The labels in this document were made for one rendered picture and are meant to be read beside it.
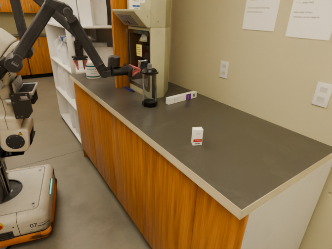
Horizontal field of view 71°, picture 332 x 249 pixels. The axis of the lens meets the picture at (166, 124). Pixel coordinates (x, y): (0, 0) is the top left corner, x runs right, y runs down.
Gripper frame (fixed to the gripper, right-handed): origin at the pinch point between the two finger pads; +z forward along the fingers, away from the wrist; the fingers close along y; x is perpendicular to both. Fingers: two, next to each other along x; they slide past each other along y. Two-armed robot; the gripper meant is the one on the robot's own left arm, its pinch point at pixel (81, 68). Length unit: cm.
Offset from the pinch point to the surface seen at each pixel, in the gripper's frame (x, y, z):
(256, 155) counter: -133, 34, 16
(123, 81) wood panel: -9.1, 29.6, 11.5
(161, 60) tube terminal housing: -46, 41, -11
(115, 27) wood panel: -9.0, 25.6, -28.8
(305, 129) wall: -133, 76, 14
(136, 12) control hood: -46, 23, -40
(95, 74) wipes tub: 26.8, 19.4, 12.4
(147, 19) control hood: -46, 31, -36
